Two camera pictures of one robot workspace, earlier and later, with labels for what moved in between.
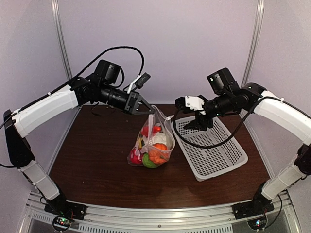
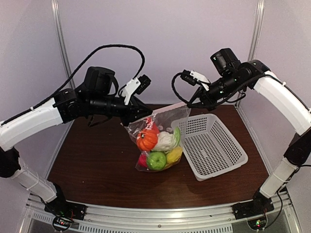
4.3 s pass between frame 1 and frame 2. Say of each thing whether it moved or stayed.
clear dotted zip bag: moved
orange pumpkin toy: moved
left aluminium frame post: stayed
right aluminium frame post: stayed
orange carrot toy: moved
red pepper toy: moved
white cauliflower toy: moved
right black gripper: moved
